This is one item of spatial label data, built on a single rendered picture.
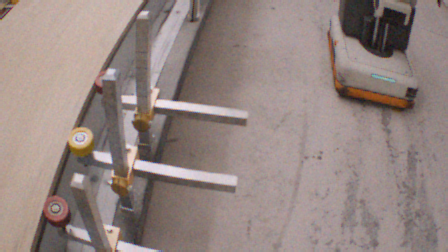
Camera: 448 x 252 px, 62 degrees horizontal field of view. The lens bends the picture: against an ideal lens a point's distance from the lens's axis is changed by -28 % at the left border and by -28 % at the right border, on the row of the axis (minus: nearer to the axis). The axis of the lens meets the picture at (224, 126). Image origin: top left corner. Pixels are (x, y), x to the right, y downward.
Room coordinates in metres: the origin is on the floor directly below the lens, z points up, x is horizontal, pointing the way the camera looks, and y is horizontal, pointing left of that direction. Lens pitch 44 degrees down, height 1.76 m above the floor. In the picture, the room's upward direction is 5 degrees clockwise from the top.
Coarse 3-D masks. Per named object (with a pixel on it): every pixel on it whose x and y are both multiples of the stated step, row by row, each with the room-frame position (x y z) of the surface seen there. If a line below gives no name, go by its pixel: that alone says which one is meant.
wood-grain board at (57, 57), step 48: (48, 0) 1.65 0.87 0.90; (96, 0) 1.60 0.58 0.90; (144, 0) 1.59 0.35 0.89; (0, 48) 1.25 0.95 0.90; (48, 48) 1.23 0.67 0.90; (96, 48) 1.22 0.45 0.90; (0, 96) 0.95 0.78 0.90; (48, 96) 0.97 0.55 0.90; (0, 144) 0.74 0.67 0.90; (48, 144) 0.77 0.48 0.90; (0, 192) 0.56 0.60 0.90; (48, 192) 0.61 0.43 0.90; (0, 240) 0.41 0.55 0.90
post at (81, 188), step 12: (72, 180) 0.50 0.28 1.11; (84, 180) 0.51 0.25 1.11; (72, 192) 0.49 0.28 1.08; (84, 192) 0.49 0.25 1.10; (84, 204) 0.49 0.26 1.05; (96, 204) 0.52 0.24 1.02; (84, 216) 0.49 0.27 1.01; (96, 216) 0.50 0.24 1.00; (96, 228) 0.49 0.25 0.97; (96, 240) 0.49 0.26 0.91; (108, 240) 0.52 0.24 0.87
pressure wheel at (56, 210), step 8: (48, 200) 0.58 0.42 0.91; (56, 200) 0.58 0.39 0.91; (64, 200) 0.59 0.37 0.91; (48, 208) 0.55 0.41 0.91; (56, 208) 0.55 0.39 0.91; (64, 208) 0.56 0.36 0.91; (48, 216) 0.53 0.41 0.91; (56, 216) 0.53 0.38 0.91; (64, 216) 0.54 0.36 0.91; (56, 224) 0.52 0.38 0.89; (64, 224) 0.53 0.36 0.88
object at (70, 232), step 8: (64, 232) 0.54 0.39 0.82; (72, 232) 0.55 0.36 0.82; (80, 232) 0.56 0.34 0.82; (72, 240) 0.54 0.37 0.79; (80, 240) 0.54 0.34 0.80; (88, 240) 0.54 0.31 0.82; (120, 248) 0.54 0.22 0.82; (128, 248) 0.54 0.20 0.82; (136, 248) 0.55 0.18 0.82; (144, 248) 0.55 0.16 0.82
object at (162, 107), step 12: (132, 96) 1.06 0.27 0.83; (132, 108) 1.03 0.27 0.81; (156, 108) 1.03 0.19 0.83; (168, 108) 1.03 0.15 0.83; (180, 108) 1.03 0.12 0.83; (192, 108) 1.03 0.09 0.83; (204, 108) 1.04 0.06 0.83; (216, 108) 1.04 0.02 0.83; (228, 108) 1.04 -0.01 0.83; (204, 120) 1.02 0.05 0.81; (216, 120) 1.02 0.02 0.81; (228, 120) 1.01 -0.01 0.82; (240, 120) 1.01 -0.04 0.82
